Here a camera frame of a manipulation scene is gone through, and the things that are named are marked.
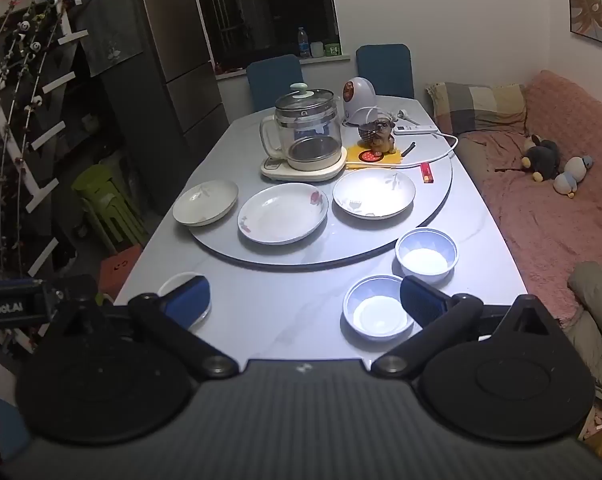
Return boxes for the cream plate with grey flowers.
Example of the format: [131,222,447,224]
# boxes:
[332,168,416,220]

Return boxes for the grey glass panel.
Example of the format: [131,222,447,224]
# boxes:
[73,0,144,78]

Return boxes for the olive green jacket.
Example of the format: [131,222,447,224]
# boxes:
[563,260,602,403]

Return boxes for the small white dish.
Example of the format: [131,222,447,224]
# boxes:
[157,272,212,331]

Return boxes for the yellow mat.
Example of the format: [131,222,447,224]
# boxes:
[345,142,406,170]

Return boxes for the dark window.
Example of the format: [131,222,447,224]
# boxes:
[190,0,340,72]

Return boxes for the brown dog figurine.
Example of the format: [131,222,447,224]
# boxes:
[363,116,398,156]

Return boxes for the orange box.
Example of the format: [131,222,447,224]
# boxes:
[98,245,144,301]

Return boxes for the white plate with red flower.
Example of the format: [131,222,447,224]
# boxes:
[237,183,330,246]

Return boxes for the cream plate with brown rim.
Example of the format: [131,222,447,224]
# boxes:
[172,179,240,227]

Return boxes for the stack of green stools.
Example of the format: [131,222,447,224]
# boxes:
[72,164,149,253]

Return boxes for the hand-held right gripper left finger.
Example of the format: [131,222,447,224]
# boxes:
[56,274,239,379]

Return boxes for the panda bead garland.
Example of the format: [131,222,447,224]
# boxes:
[0,0,66,271]

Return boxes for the grey refrigerator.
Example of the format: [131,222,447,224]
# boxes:
[98,0,230,201]

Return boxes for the plaid pillow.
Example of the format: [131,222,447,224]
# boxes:
[427,81,528,136]

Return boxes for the white round appliance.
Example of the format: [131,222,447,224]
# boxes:
[341,76,378,128]

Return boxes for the grey round turntable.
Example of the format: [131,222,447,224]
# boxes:
[188,152,454,268]

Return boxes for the blue penguin plush toy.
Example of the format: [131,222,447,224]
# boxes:
[553,155,594,198]

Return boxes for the black plush toy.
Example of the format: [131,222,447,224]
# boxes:
[521,134,562,182]

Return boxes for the pink covered sofa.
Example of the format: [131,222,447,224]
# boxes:
[453,70,602,321]

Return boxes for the blue chair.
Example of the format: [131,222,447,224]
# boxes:
[246,54,306,113]
[356,44,414,100]

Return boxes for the glass electric kettle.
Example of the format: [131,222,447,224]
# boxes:
[260,82,349,183]

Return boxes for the white slatted rack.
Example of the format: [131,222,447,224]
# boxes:
[0,0,89,281]

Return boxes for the metal wire basket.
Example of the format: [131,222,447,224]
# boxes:
[357,110,382,143]

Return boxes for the white bowl with blue rim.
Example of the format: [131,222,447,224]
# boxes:
[395,228,458,285]
[343,274,416,342]

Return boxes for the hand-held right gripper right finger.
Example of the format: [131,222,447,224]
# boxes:
[371,275,558,379]

